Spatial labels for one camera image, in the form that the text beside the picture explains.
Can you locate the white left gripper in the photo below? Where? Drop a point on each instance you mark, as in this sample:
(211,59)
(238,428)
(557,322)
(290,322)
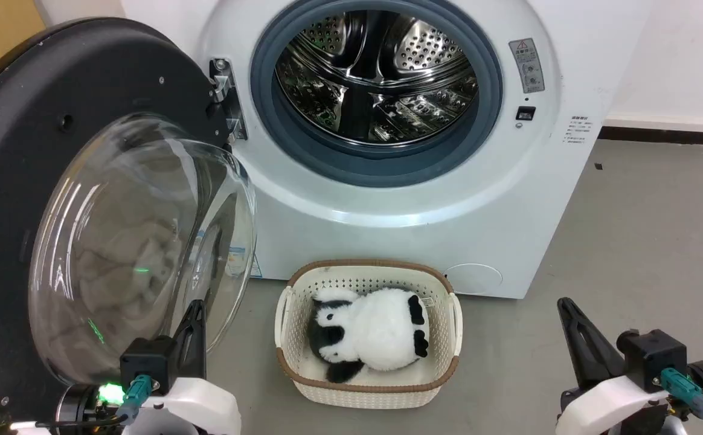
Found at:
(197,408)

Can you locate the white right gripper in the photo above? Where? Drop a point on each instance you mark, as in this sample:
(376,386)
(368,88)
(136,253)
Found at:
(605,405)

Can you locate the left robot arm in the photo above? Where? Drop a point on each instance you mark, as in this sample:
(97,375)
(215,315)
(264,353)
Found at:
(80,405)

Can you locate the white front-load washing machine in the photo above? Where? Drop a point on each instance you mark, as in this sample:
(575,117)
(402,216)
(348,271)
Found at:
(388,241)

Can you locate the metal door hinge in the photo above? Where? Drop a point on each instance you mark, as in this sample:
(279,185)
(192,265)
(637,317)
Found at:
(226,84)

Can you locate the black round door glass bowl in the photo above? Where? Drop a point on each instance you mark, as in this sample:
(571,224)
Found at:
(25,121)

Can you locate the round white filter cover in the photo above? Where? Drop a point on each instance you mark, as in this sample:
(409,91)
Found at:
(473,280)

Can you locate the cream woven laundry basket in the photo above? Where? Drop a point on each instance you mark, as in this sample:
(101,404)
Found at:
(363,396)

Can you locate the black white panda plush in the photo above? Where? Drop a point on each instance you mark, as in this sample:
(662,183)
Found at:
(381,329)

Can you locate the grey warning sticker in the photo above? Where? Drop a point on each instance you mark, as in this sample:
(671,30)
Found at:
(527,65)

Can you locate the steel perforated drum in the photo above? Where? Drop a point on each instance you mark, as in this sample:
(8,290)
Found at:
(381,66)

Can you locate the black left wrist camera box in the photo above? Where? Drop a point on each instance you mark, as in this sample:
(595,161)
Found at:
(146,362)

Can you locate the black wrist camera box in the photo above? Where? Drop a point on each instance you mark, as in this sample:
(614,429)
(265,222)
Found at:
(146,362)
(653,356)

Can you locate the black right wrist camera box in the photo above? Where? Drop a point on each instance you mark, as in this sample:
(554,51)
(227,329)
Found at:
(653,356)

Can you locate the black wall baseboard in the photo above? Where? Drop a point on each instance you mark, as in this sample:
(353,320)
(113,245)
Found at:
(665,133)

